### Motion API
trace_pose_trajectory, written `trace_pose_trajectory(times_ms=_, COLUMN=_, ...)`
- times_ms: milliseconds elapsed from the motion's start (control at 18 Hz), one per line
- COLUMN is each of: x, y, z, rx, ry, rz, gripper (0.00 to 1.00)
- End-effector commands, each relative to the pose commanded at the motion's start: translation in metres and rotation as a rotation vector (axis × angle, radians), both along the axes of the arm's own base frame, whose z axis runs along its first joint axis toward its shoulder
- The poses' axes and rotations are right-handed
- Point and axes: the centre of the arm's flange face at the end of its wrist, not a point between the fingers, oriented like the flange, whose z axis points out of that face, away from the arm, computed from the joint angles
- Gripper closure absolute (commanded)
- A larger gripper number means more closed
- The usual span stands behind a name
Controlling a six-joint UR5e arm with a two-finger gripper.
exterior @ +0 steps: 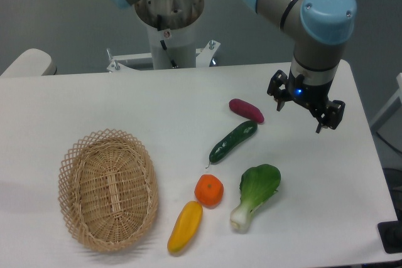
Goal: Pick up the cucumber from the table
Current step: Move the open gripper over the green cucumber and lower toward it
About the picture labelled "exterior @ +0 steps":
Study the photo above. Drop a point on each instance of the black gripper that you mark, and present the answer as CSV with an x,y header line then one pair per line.
x,y
309,89

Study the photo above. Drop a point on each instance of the green cucumber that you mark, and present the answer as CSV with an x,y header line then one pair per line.
x,y
237,136

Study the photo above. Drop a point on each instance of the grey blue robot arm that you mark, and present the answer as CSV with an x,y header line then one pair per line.
x,y
319,28

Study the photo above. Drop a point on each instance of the purple sweet potato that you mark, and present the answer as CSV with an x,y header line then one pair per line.
x,y
246,110

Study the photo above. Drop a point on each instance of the green bok choy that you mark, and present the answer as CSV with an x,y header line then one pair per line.
x,y
258,184

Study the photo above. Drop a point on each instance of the orange tangerine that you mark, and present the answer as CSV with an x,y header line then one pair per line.
x,y
209,190

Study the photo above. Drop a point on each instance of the black device at table edge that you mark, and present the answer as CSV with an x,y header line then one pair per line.
x,y
390,234

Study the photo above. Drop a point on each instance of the woven wicker basket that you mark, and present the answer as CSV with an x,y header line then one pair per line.
x,y
107,190

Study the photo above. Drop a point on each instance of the white chair armrest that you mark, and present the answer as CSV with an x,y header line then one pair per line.
x,y
31,63

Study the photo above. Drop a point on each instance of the white metal frame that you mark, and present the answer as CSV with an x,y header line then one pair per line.
x,y
388,109

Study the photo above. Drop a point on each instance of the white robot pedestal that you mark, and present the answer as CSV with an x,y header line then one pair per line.
x,y
171,28

